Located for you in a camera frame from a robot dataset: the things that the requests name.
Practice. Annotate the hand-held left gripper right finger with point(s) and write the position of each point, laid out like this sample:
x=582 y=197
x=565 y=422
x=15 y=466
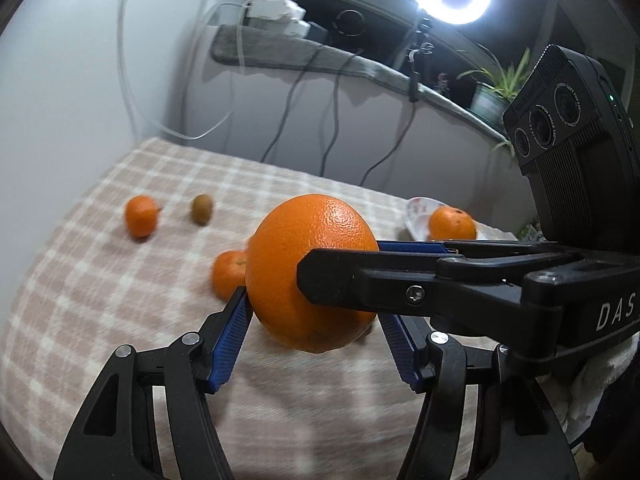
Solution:
x=400 y=355

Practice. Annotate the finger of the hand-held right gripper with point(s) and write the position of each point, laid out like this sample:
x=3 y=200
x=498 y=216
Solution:
x=410 y=247
x=360 y=280

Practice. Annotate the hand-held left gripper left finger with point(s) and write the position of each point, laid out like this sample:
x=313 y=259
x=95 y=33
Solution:
x=232 y=340

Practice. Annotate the white patterned plate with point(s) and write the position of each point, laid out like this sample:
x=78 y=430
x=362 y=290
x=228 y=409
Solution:
x=417 y=215

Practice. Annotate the large orange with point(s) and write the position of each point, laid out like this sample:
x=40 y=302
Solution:
x=300 y=230

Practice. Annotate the brown kiwi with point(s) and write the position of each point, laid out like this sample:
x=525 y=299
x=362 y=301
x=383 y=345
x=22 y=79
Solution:
x=202 y=208

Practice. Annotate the small tangerine with stem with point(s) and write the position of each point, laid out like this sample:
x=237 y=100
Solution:
x=141 y=216

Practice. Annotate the potted green plant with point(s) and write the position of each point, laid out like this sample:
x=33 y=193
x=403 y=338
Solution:
x=487 y=102

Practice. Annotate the pink plaid blanket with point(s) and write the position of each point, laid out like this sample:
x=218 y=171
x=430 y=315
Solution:
x=125 y=310

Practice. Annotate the small purple plant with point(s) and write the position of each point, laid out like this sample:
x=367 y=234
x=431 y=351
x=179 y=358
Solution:
x=442 y=82

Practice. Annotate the white fluffy cloth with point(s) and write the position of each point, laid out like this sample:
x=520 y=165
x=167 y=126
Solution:
x=595 y=380

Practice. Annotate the black round device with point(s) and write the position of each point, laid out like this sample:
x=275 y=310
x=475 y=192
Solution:
x=348 y=22

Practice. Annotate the white power adapter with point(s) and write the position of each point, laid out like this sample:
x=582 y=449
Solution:
x=275 y=7
x=275 y=27

